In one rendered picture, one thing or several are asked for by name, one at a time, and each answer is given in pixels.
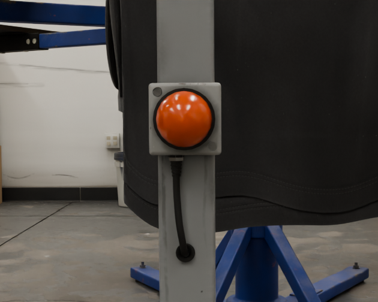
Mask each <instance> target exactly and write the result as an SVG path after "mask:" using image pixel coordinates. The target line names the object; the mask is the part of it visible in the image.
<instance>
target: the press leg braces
mask: <svg viewBox="0 0 378 302"><path fill-rule="evenodd" d="M250 240H251V227H247V228H239V229H234V231H233V234H232V235H231V230H228V231H227V233H226V235H225V236H224V237H223V239H222V241H221V242H220V244H219V245H218V247H217V248H216V250H215V287H216V302H223V301H224V299H225V296H226V294H227V292H228V290H229V287H230V285H231V283H232V280H233V278H234V276H235V274H236V271H237V269H238V267H239V265H240V262H241V260H242V257H243V256H244V253H245V251H246V249H247V246H248V244H249V242H250ZM265 240H266V242H267V244H268V246H269V248H270V249H271V251H272V253H273V255H274V256H275V259H276V260H277V262H278V264H279V266H280V268H281V270H282V272H283V274H284V275H285V277H286V279H287V281H288V283H289V285H290V287H291V289H292V291H293V293H291V294H290V295H291V296H295V297H296V299H297V300H298V302H321V300H320V298H319V297H318V295H317V294H318V293H320V292H322V291H323V290H322V289H315V288H314V286H313V284H312V282H311V281H310V279H309V277H308V276H307V274H306V272H305V270H304V268H303V266H302V265H301V263H300V262H299V259H298V257H297V256H296V254H295V252H294V251H293V249H292V247H291V245H290V243H289V242H288V240H287V238H286V236H285V235H284V232H282V230H281V228H280V226H279V225H274V226H265Z"/></svg>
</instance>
